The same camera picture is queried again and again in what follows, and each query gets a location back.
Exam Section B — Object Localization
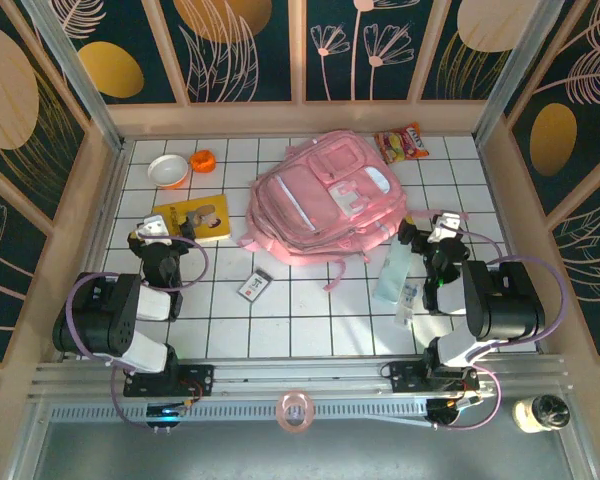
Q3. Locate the yellow illustrated book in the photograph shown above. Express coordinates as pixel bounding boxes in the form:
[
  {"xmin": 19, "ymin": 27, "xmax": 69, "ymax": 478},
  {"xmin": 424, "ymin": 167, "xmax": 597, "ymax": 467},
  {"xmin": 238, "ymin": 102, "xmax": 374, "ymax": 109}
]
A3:
[{"xmin": 152, "ymin": 193, "xmax": 232, "ymax": 245}]

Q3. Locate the small card packet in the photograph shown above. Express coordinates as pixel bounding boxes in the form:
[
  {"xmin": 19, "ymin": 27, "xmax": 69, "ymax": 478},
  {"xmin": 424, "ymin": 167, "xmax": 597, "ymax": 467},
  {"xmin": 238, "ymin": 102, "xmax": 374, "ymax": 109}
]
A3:
[{"xmin": 238, "ymin": 268, "xmax": 274, "ymax": 303}]

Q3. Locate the pink school backpack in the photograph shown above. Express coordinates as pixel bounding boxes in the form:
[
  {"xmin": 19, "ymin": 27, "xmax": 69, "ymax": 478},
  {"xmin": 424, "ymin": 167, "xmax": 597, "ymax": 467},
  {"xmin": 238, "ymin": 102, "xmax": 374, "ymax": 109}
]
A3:
[{"xmin": 237, "ymin": 129, "xmax": 469, "ymax": 294}]

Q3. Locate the white and orange bowl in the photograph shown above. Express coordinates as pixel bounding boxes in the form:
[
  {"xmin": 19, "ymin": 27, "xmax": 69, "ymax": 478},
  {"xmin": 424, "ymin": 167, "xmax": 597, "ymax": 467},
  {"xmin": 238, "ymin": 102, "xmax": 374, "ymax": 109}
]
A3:
[{"xmin": 147, "ymin": 153, "xmax": 190, "ymax": 190}]

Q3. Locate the orange crumpled ball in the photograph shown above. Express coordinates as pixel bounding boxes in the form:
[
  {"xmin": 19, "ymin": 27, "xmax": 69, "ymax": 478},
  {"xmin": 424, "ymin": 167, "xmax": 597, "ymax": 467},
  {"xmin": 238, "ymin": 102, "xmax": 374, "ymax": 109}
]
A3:
[{"xmin": 188, "ymin": 148, "xmax": 218, "ymax": 174}]

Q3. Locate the orange snack packet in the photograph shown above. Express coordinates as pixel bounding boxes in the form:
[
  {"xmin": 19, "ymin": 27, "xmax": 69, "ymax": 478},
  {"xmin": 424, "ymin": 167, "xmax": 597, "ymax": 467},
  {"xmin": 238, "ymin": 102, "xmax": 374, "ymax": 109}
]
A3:
[{"xmin": 373, "ymin": 122, "xmax": 430, "ymax": 165}]

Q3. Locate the black controller board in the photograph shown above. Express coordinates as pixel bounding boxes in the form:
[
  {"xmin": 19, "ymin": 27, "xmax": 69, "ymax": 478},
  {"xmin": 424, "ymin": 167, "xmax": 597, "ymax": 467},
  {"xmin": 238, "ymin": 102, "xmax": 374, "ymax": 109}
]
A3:
[
  {"xmin": 146, "ymin": 403, "xmax": 185, "ymax": 431},
  {"xmin": 426, "ymin": 394, "xmax": 484, "ymax": 430}
]

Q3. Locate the white jar black lid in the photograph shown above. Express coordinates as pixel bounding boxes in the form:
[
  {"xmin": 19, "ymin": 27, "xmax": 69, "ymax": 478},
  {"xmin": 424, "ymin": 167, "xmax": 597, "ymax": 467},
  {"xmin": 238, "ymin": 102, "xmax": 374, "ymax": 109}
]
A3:
[{"xmin": 512, "ymin": 394, "xmax": 572, "ymax": 434}]

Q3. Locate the pink tape roll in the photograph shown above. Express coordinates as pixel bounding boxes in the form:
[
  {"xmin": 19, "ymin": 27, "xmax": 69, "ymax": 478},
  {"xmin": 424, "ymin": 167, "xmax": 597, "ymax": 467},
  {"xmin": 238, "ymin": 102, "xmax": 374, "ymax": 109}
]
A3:
[{"xmin": 275, "ymin": 389, "xmax": 315, "ymax": 434}]

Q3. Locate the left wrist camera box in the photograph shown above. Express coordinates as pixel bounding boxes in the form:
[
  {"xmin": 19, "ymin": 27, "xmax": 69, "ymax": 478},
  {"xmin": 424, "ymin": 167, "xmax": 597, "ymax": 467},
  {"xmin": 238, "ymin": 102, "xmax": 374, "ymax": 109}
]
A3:
[{"xmin": 136, "ymin": 213, "xmax": 174, "ymax": 246}]

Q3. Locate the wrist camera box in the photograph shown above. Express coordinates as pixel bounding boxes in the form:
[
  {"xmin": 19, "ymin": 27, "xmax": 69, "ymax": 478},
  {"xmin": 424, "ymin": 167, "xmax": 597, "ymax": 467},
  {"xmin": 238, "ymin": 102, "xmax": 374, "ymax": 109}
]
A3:
[
  {"xmin": 136, "ymin": 213, "xmax": 174, "ymax": 246},
  {"xmin": 428, "ymin": 211, "xmax": 470, "ymax": 245}
]

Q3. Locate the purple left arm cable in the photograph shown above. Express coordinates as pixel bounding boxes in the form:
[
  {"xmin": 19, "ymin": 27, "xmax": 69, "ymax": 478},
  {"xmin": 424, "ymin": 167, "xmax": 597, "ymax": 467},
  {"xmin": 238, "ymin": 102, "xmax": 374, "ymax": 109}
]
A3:
[{"xmin": 65, "ymin": 234, "xmax": 211, "ymax": 432}]

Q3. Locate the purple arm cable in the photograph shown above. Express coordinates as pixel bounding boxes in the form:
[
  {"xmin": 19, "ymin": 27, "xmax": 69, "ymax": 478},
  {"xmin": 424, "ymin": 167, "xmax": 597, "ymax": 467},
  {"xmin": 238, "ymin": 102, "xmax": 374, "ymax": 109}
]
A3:
[
  {"xmin": 65, "ymin": 234, "xmax": 211, "ymax": 432},
  {"xmin": 432, "ymin": 219, "xmax": 569, "ymax": 432}
]

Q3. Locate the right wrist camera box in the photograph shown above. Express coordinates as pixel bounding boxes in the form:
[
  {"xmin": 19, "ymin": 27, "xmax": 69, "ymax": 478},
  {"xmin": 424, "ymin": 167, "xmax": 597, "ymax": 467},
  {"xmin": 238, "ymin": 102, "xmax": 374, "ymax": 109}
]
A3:
[{"xmin": 428, "ymin": 211, "xmax": 470, "ymax": 245}]

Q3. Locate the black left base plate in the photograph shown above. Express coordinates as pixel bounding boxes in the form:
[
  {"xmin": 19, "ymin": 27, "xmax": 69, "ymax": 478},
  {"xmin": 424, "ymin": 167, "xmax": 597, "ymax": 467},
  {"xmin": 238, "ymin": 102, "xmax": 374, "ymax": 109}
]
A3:
[{"xmin": 123, "ymin": 363, "xmax": 216, "ymax": 399}]

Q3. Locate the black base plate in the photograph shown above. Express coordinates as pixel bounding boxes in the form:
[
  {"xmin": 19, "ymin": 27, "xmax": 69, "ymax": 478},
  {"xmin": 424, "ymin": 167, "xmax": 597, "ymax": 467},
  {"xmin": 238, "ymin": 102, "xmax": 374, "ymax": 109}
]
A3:
[
  {"xmin": 379, "ymin": 359, "xmax": 481, "ymax": 396},
  {"xmin": 123, "ymin": 363, "xmax": 216, "ymax": 399}
]

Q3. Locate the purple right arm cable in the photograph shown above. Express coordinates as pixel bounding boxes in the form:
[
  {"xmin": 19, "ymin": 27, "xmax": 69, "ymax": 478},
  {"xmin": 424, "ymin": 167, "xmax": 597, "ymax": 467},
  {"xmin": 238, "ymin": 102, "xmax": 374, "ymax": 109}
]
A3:
[{"xmin": 432, "ymin": 219, "xmax": 569, "ymax": 432}]

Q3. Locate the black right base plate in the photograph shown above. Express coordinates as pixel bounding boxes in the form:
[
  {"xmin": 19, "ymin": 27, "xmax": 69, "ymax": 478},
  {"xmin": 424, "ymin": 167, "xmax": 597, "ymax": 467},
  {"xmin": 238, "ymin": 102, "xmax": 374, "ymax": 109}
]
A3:
[{"xmin": 379, "ymin": 359, "xmax": 481, "ymax": 396}]

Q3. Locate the grey slotted cable duct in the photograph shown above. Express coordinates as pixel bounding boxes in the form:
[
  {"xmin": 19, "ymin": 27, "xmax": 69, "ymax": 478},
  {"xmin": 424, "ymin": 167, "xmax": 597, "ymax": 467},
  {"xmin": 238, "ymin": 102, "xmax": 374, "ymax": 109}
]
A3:
[{"xmin": 47, "ymin": 402, "xmax": 431, "ymax": 426}]

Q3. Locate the aluminium mounting rail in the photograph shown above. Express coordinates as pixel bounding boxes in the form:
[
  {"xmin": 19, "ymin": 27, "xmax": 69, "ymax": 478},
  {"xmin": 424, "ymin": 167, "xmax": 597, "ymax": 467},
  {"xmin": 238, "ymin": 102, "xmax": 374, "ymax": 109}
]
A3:
[{"xmin": 28, "ymin": 353, "xmax": 567, "ymax": 401}]

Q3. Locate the aluminium frame post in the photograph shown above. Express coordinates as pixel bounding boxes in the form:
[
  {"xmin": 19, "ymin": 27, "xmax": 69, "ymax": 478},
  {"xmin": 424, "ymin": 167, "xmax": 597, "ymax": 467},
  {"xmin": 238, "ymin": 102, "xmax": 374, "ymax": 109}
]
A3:
[
  {"xmin": 22, "ymin": 0, "xmax": 127, "ymax": 151},
  {"xmin": 473, "ymin": 0, "xmax": 565, "ymax": 147}
]

